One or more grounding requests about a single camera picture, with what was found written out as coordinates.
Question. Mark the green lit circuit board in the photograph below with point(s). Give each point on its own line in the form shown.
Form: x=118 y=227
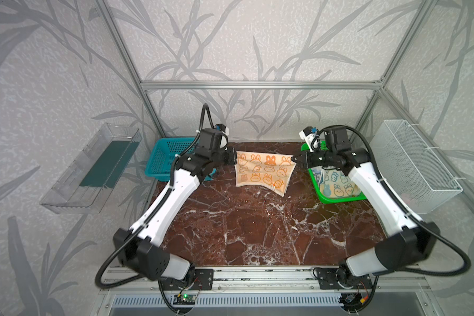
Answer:
x=185 y=299

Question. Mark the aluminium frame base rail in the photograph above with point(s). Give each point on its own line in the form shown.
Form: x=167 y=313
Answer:
x=293 y=290

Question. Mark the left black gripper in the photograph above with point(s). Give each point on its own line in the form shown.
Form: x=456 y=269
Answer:
x=229 y=156

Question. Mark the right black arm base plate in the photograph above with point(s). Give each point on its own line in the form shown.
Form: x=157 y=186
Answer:
x=340 y=279

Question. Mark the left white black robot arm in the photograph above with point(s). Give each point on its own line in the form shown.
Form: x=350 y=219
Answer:
x=139 y=247

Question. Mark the white wire mesh basket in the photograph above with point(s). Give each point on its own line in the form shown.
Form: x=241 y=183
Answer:
x=412 y=168

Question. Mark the teal plastic basket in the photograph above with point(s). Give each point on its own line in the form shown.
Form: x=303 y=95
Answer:
x=162 y=156

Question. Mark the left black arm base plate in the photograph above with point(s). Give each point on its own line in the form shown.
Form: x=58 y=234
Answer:
x=198 y=279

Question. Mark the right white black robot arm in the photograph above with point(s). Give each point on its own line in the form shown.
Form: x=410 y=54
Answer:
x=409 y=238

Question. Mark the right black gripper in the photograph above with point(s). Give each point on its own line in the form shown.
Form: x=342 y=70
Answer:
x=304 y=160

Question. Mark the right wired connector board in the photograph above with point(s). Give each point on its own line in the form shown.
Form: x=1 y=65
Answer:
x=353 y=300

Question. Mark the blue bunny towel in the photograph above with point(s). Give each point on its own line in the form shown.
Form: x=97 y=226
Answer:
x=333 y=184

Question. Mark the green plastic basket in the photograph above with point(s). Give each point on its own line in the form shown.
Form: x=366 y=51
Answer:
x=325 y=200

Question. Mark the orange bunny towel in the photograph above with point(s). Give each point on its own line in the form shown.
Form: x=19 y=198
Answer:
x=271 y=171

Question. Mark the clear plastic wall shelf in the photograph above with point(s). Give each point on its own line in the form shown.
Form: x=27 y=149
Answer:
x=85 y=187

